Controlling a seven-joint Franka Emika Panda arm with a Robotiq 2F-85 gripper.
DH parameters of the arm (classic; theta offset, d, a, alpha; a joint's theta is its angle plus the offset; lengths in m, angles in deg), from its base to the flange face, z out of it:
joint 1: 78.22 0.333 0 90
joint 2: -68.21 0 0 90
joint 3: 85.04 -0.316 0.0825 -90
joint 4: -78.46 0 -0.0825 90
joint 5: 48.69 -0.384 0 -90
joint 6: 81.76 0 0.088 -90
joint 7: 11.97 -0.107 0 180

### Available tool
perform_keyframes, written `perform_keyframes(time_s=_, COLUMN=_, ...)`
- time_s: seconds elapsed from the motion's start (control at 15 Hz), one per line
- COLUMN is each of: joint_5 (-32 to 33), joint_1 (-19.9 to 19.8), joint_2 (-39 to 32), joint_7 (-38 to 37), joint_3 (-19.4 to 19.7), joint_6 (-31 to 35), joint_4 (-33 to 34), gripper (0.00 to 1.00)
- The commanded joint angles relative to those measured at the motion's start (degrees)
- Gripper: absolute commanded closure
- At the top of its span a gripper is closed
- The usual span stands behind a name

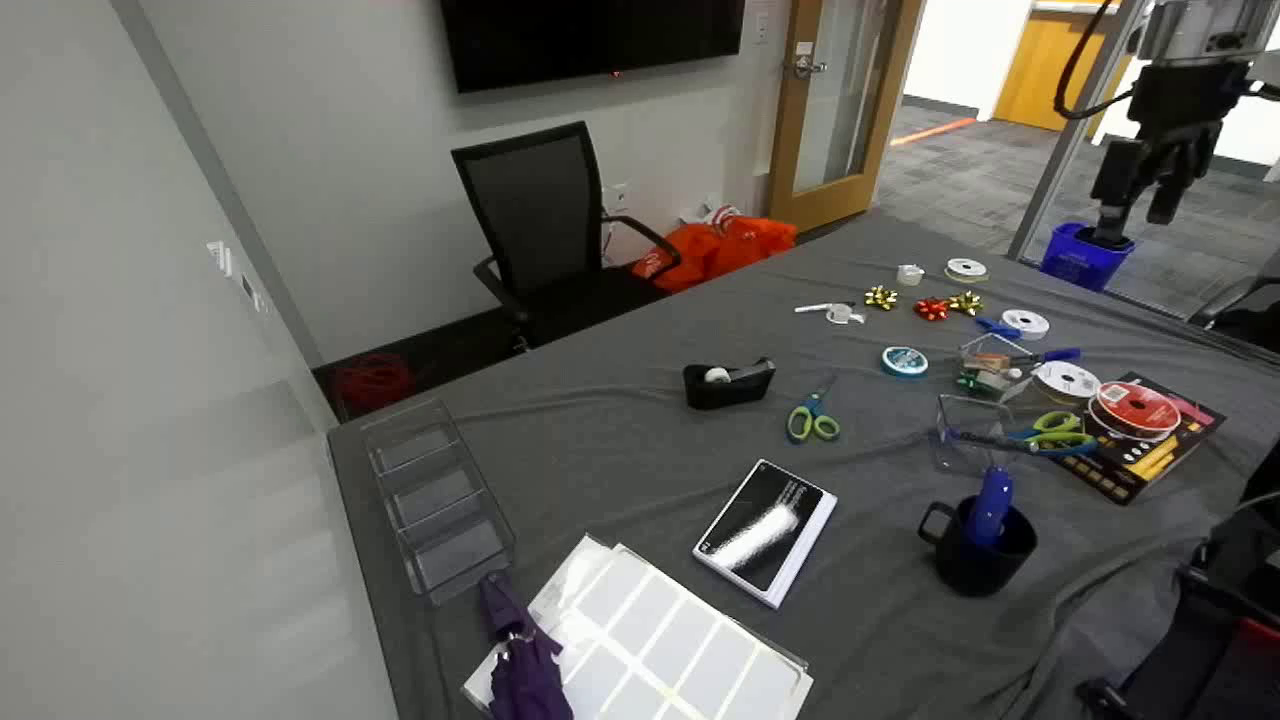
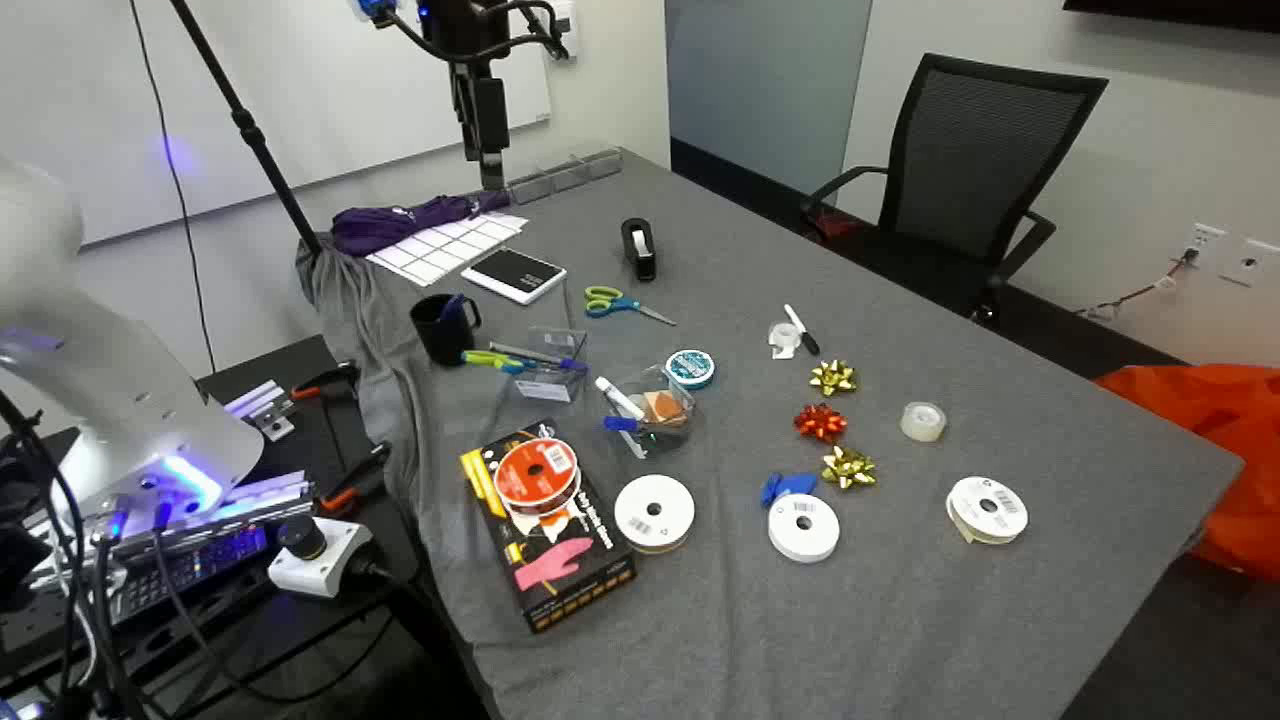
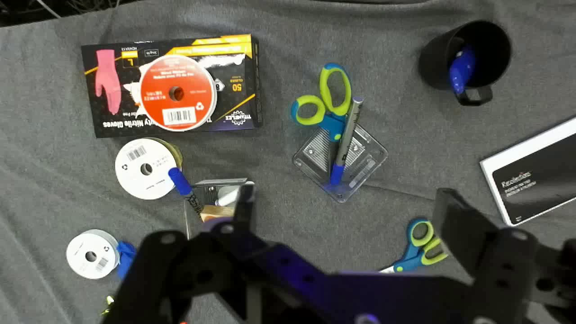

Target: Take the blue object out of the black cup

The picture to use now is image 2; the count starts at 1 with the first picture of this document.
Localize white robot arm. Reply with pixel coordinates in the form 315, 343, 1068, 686
0, 158, 262, 512

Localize black cup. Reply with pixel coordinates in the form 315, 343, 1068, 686
412, 291, 480, 368

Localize teal ribbon spool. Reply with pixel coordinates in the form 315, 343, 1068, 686
664, 349, 717, 391

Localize green yellow scissors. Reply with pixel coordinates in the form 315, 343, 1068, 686
584, 282, 672, 322

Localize grey tablecloth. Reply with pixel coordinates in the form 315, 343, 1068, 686
300, 157, 1240, 720

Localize black tape dispenser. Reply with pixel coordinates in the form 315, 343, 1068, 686
619, 217, 656, 282

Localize white crumpled tape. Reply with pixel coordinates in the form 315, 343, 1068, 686
767, 322, 801, 361

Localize white ribbon spool left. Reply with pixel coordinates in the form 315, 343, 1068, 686
611, 475, 695, 553

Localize white ribbon spool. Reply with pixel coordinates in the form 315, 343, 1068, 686
611, 475, 695, 553
767, 490, 842, 563
944, 475, 1033, 549

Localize green highlighter pen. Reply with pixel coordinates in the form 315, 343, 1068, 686
463, 349, 526, 370

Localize black white notebook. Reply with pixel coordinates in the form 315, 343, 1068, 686
463, 248, 563, 302

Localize blue bow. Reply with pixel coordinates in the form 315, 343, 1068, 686
758, 471, 819, 512

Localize red bow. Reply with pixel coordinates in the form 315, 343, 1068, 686
793, 402, 847, 445

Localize gold bow upper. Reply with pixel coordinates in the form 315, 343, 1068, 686
806, 361, 861, 395

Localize gold bow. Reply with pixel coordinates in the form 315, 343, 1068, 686
819, 446, 877, 490
806, 361, 861, 395

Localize black orange ribbon package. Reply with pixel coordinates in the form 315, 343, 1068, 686
460, 419, 635, 633

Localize clear plastic tray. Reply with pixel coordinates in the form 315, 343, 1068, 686
508, 148, 625, 203

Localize white label sheet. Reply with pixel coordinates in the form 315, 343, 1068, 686
370, 210, 525, 286

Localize gold bow lower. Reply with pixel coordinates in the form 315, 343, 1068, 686
819, 446, 877, 490

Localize white ribbon spool middle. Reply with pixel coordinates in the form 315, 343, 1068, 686
767, 490, 842, 563

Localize clear tape roll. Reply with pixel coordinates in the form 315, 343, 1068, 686
901, 398, 946, 445

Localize purple cloth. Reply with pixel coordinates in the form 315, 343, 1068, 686
333, 193, 508, 256

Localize white ribbon spool right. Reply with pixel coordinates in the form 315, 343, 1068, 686
944, 475, 1033, 549

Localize black office chair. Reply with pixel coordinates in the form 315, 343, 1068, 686
801, 51, 1102, 322

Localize orange bag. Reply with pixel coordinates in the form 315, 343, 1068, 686
1098, 363, 1280, 579

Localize camera tripod stand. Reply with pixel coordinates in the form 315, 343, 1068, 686
168, 0, 568, 252

